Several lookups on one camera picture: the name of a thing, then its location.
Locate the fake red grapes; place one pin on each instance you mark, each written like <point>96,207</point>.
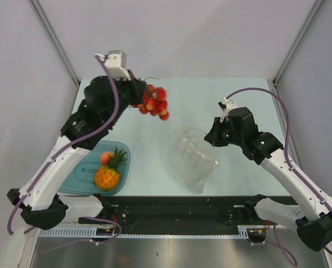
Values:
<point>154,102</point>

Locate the fake pineapple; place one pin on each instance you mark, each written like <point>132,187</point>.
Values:
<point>107,177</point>

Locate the fake peach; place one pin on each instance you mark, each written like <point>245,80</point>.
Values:
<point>106,157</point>

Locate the aluminium frame post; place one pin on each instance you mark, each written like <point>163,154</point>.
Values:
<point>54,40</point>
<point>300,36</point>

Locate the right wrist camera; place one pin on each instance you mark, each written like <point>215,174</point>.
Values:
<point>226,106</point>

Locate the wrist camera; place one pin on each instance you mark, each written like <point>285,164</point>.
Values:
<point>226,106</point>
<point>114,63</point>

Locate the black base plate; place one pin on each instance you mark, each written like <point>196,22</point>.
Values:
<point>179,216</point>

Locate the right aluminium frame post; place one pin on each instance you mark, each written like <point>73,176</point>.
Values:
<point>300,36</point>

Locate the clear dotted zip top bag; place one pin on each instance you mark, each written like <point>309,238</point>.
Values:
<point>191,159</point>

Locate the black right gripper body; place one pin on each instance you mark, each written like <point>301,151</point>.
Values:
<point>223,134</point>

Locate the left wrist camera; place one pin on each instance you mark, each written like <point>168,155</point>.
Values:
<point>114,63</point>

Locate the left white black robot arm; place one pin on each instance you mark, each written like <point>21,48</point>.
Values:
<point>105,99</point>

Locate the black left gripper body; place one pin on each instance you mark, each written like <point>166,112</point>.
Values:
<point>128,94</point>

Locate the teal plastic container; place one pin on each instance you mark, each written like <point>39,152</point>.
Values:
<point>80,180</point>

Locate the left aluminium frame post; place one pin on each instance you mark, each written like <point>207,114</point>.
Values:
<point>54,40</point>

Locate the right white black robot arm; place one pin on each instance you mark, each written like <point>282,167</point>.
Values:
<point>311,217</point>

